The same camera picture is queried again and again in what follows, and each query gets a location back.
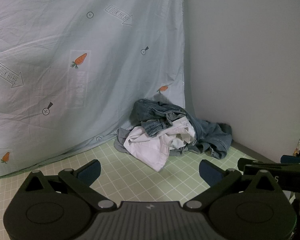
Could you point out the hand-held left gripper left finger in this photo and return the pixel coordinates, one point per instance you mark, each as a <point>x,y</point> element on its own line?
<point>88,172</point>

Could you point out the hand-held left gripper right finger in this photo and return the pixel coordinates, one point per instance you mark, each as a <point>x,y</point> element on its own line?
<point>210,173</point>

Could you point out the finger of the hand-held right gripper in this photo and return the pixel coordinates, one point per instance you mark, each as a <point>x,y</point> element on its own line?
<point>291,159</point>
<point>260,164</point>

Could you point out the blue denim jeans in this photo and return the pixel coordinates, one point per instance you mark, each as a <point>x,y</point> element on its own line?
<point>210,135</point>

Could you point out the grey garment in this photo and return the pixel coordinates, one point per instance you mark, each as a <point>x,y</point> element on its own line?
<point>118,143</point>

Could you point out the white garment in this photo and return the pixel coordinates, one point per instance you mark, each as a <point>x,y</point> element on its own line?
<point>145,147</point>

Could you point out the carrot printed pale blue sheet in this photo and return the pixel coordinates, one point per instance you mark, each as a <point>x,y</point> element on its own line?
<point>65,55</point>

